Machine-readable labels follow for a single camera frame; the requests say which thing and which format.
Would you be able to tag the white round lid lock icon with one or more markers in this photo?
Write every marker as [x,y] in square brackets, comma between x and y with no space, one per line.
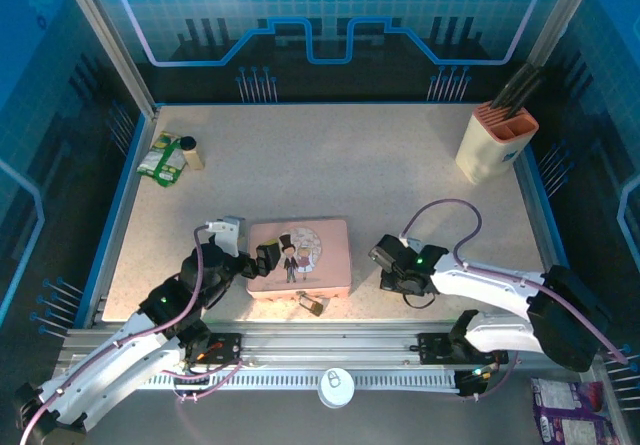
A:
[336,387]

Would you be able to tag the pink tin box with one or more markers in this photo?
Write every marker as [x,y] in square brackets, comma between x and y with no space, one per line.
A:
[330,265]

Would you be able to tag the green snack packet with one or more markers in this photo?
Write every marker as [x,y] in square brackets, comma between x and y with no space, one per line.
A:
[162,162]

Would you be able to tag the purple snack packet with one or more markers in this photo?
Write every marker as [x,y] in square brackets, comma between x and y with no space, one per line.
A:
[570,410]

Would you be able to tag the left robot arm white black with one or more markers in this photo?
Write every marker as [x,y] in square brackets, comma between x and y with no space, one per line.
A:
[100,370]

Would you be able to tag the aluminium frame rail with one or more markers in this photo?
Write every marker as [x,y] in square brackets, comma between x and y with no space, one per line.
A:
[325,340]

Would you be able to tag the small wooden block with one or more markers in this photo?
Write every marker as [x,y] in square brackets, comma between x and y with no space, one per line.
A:
[194,159]

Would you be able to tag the cream knife block pink top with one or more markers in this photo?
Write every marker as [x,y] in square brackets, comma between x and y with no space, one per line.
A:
[485,150]

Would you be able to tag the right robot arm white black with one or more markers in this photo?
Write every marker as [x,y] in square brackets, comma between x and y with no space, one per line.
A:
[490,285]

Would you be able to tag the aluminium frame post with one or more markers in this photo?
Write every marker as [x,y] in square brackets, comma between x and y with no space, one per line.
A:
[110,45]
[560,15]

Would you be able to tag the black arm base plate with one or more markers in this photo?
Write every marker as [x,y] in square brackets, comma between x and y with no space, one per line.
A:
[225,347]
[435,349]

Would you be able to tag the black round cap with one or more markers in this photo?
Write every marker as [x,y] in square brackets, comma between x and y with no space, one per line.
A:
[188,142]

